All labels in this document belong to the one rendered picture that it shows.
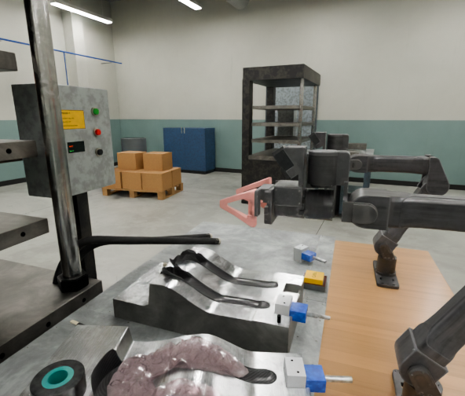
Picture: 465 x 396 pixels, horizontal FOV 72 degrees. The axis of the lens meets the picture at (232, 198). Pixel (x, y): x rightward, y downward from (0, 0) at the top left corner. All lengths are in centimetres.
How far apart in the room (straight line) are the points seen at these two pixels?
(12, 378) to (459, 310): 91
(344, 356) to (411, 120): 660
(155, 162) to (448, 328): 535
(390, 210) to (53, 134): 94
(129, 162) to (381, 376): 549
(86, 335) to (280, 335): 43
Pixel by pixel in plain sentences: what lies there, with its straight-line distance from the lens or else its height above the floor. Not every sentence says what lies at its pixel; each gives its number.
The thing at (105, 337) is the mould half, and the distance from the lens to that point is 78.
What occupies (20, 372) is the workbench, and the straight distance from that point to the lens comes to 95.
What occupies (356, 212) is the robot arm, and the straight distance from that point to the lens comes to 57.
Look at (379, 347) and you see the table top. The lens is 96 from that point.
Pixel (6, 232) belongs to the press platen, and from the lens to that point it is 113.
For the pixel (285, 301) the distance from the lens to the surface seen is 84.
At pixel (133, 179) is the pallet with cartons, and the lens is 576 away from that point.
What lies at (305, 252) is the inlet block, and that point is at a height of 84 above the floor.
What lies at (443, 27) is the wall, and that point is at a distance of 748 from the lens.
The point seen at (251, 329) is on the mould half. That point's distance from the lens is 83.
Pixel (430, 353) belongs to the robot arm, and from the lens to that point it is 71.
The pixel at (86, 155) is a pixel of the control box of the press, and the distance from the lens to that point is 139.
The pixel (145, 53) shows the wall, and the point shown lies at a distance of 945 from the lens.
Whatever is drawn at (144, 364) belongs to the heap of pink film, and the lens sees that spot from 72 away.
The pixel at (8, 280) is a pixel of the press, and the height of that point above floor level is 78.
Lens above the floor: 136
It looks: 14 degrees down
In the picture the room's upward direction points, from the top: straight up
